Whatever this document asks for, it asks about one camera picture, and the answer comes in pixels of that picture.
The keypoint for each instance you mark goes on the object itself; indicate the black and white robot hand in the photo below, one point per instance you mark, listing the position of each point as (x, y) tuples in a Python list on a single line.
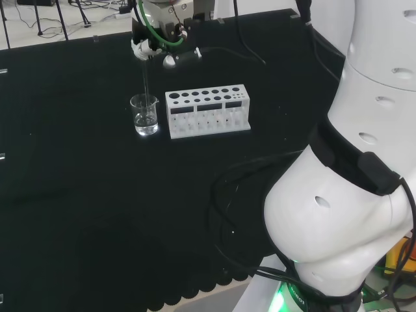
[(190, 35)]

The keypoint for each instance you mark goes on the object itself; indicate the clear glass rod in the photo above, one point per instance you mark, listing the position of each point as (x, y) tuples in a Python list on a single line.
[(146, 78)]

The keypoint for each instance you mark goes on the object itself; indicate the white test tube rack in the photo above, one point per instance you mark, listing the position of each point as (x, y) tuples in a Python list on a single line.
[(208, 122)]

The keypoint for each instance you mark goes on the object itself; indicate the black power adapter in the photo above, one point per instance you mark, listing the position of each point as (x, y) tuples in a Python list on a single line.
[(123, 9)]

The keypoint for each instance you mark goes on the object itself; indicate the clear glass beaker with water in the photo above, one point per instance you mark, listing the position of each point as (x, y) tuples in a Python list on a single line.
[(145, 125)]

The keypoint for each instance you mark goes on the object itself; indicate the black tripod leg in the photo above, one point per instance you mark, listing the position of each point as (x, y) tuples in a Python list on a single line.
[(61, 22), (38, 18), (4, 26), (83, 14)]

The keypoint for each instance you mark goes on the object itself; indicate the black box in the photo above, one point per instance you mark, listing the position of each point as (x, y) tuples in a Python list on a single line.
[(35, 2)]

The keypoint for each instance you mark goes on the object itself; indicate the black bench cloth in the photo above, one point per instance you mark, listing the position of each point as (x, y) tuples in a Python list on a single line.
[(81, 178)]

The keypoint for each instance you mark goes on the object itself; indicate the yellow stop button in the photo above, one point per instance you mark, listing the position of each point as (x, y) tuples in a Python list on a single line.
[(396, 256)]

